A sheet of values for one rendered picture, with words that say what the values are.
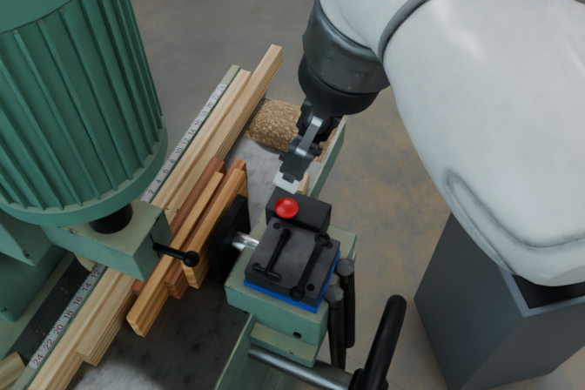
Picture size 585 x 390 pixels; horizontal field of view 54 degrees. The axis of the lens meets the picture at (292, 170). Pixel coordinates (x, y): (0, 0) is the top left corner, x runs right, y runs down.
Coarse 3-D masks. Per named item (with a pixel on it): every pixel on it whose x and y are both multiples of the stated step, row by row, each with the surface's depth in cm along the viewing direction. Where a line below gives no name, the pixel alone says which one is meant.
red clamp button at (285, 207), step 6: (282, 198) 74; (288, 198) 74; (276, 204) 74; (282, 204) 73; (288, 204) 73; (294, 204) 73; (276, 210) 73; (282, 210) 73; (288, 210) 73; (294, 210) 73; (282, 216) 73; (288, 216) 73
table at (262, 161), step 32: (224, 160) 93; (256, 160) 93; (256, 192) 89; (192, 288) 80; (224, 288) 80; (160, 320) 77; (192, 320) 77; (224, 320) 77; (128, 352) 75; (160, 352) 75; (192, 352) 75; (224, 352) 75; (288, 352) 78; (96, 384) 72; (128, 384) 72; (160, 384) 72; (192, 384) 72; (224, 384) 75
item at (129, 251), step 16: (144, 208) 68; (160, 208) 68; (80, 224) 66; (128, 224) 66; (144, 224) 66; (160, 224) 68; (64, 240) 69; (80, 240) 67; (96, 240) 65; (112, 240) 65; (128, 240) 65; (144, 240) 66; (160, 240) 70; (96, 256) 69; (112, 256) 67; (128, 256) 64; (144, 256) 67; (160, 256) 71; (128, 272) 69; (144, 272) 68
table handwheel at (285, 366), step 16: (400, 304) 77; (384, 320) 73; (400, 320) 74; (384, 336) 71; (256, 352) 82; (272, 352) 82; (384, 352) 69; (288, 368) 81; (304, 368) 81; (320, 368) 81; (336, 368) 81; (368, 368) 69; (384, 368) 69; (320, 384) 80; (336, 384) 80; (352, 384) 79; (368, 384) 67; (384, 384) 79
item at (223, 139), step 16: (272, 48) 102; (272, 64) 101; (256, 80) 98; (240, 96) 96; (256, 96) 98; (240, 112) 93; (224, 128) 92; (240, 128) 96; (208, 144) 90; (224, 144) 91; (208, 160) 88; (192, 176) 86; (176, 192) 85; (128, 288) 76; (112, 304) 74; (128, 304) 77; (96, 320) 73; (112, 320) 74; (96, 336) 72; (112, 336) 75; (80, 352) 71; (96, 352) 72
